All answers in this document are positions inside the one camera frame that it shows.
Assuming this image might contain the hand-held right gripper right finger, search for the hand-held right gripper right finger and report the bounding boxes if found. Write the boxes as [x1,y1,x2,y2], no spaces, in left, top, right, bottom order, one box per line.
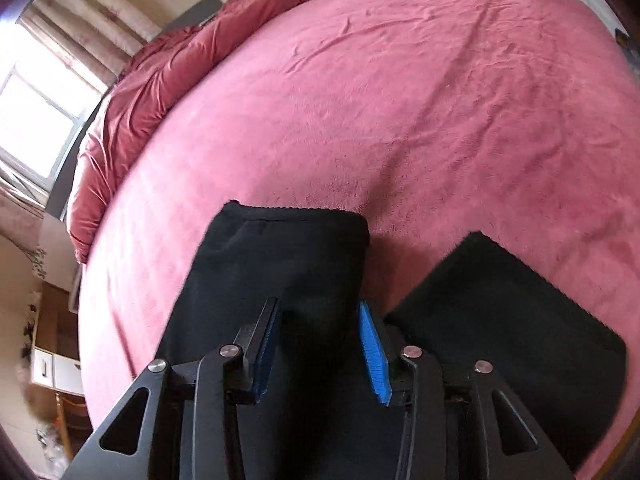
[357,300,576,480]

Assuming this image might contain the red quilt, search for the red quilt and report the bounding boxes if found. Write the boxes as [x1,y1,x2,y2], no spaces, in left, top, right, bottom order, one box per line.
[67,0,328,263]

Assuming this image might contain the wooden chair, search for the wooden chair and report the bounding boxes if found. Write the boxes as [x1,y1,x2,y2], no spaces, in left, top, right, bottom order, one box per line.
[55,392,96,448]

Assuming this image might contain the beige patterned curtain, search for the beige patterned curtain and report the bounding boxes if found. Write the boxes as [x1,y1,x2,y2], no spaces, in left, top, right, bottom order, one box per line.
[17,0,166,91]

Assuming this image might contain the clear plastic bag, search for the clear plastic bag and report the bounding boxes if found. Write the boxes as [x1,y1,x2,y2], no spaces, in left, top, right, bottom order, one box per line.
[35,420,71,476]

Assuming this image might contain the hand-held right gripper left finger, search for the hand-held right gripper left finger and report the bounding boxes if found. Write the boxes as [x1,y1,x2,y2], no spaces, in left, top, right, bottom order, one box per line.
[65,297,281,480]

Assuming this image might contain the pink fleece bed blanket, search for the pink fleece bed blanket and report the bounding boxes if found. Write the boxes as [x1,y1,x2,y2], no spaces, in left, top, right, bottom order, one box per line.
[77,0,640,480]

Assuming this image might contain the wooden cabinet with white drawers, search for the wooden cabinet with white drawers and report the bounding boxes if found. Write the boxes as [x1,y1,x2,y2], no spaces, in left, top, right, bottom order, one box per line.
[30,280,86,401]

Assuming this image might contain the window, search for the window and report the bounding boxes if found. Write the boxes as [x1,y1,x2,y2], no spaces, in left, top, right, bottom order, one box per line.
[0,25,108,196]

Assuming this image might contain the black pants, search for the black pants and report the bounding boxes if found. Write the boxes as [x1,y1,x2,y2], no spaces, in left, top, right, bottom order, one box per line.
[157,200,628,480]

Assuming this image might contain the dark grey headboard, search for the dark grey headboard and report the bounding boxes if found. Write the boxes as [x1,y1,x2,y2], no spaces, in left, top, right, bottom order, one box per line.
[45,0,223,223]

